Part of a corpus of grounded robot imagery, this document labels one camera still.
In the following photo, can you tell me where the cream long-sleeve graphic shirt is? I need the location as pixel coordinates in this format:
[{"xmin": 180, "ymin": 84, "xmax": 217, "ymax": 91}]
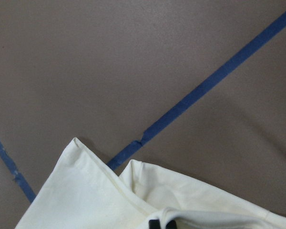
[{"xmin": 17, "ymin": 138, "xmax": 286, "ymax": 229}]

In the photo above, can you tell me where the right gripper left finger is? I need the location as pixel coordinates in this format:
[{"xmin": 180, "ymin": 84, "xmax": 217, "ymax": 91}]
[{"xmin": 148, "ymin": 219, "xmax": 160, "ymax": 229}]

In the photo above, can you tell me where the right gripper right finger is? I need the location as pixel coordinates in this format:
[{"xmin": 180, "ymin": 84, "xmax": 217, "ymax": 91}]
[{"xmin": 165, "ymin": 220, "xmax": 177, "ymax": 229}]

